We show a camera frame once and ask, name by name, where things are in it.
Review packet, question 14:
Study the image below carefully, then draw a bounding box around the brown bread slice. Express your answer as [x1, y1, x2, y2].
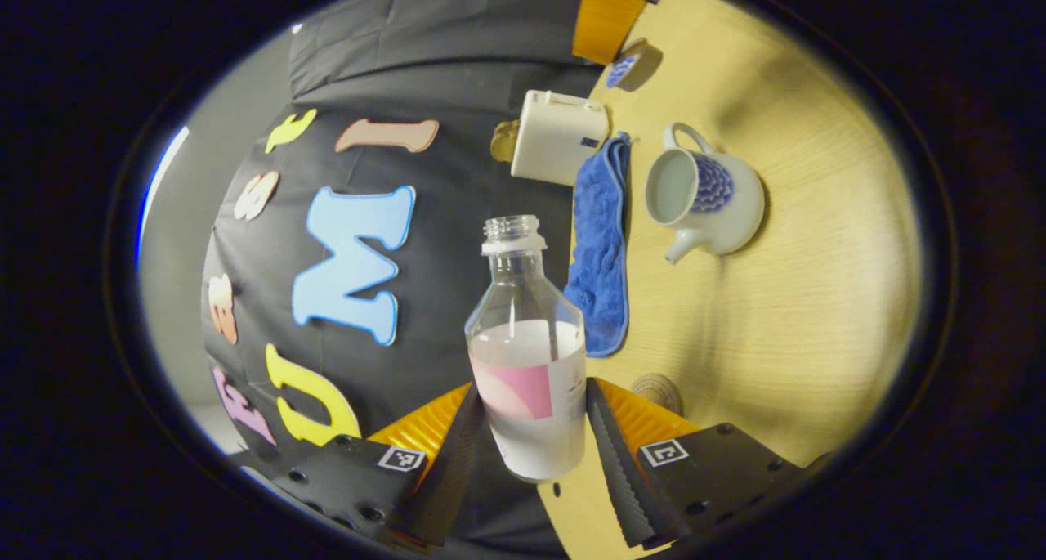
[490, 120, 521, 164]

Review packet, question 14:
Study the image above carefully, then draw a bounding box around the round wooden coaster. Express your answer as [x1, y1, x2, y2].
[631, 373, 683, 418]

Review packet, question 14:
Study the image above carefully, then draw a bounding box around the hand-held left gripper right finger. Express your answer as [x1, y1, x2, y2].
[585, 378, 834, 551]

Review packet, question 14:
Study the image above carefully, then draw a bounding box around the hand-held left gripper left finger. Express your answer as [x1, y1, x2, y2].
[229, 383, 485, 549]

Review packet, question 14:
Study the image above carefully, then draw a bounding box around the white toaster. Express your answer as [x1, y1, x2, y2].
[511, 90, 610, 187]

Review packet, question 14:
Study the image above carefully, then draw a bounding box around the clear plastic water bottle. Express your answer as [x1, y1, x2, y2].
[464, 214, 588, 483]

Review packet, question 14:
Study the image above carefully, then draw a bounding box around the black backdrop cloth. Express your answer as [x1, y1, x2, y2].
[200, 0, 610, 557]

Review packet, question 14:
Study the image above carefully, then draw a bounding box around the white blue-flowered teacup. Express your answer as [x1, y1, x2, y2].
[644, 123, 767, 265]

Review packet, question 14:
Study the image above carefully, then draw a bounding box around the blue folded towel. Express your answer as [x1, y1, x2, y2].
[562, 132, 632, 358]

